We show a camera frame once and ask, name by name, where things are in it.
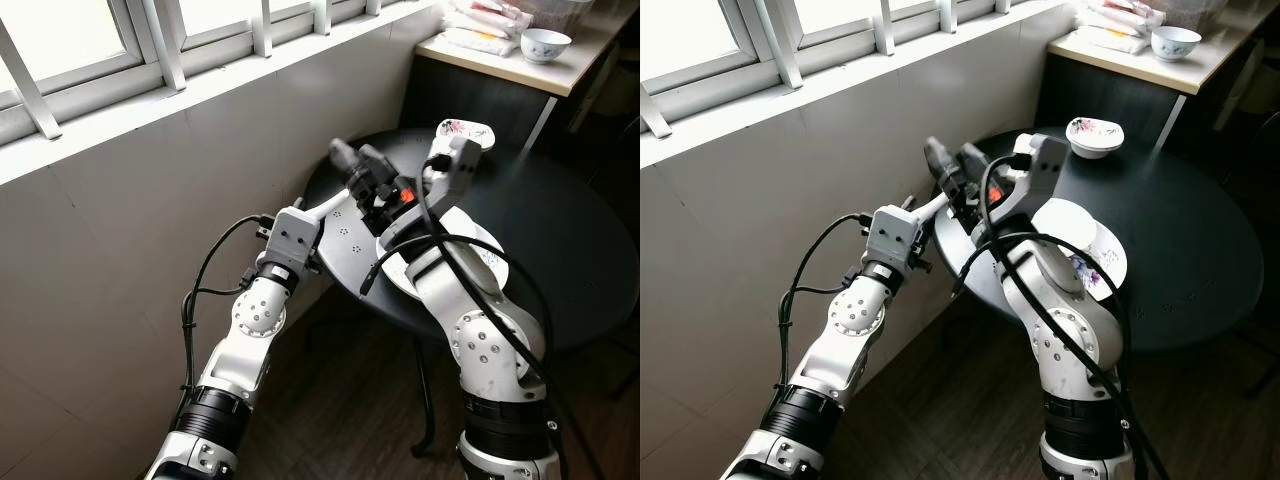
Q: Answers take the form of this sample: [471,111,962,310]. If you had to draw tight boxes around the large white floral plate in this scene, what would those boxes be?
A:
[375,205,508,303]
[1030,197,1129,303]

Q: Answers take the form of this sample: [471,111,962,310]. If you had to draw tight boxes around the white bowl blue pattern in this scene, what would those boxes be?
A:
[520,28,573,66]
[1150,25,1203,63]

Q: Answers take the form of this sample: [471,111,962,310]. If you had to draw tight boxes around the white window frame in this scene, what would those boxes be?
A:
[640,0,1086,169]
[0,0,446,186]

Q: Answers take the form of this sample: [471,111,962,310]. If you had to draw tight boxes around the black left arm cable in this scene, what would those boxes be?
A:
[775,210,869,421]
[178,212,269,431]

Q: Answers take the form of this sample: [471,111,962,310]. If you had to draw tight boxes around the round black table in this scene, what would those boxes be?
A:
[303,125,641,461]
[930,125,1266,356]

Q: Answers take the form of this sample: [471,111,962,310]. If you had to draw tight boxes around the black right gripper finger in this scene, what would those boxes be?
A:
[357,146,397,192]
[922,137,958,184]
[330,139,365,184]
[954,142,992,188]

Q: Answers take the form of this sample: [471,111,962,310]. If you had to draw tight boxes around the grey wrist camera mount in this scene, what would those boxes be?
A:
[975,133,1071,246]
[865,205,923,271]
[378,138,483,251]
[268,207,323,273]

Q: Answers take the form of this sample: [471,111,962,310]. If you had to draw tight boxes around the white plastic food packet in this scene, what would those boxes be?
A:
[1085,0,1166,29]
[440,28,521,57]
[1075,25,1151,54]
[465,0,533,31]

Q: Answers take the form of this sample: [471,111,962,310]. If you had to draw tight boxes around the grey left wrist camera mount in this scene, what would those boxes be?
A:
[268,207,323,273]
[865,205,923,271]

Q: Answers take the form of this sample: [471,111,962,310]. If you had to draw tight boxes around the dark side table light top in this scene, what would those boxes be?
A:
[1035,0,1280,151]
[400,0,641,156]

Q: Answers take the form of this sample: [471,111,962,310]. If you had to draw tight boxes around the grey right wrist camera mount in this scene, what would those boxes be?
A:
[378,138,483,251]
[975,133,1071,246]

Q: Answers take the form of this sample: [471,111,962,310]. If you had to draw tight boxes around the small white floral dish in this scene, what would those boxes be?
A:
[1066,117,1125,159]
[437,118,496,153]

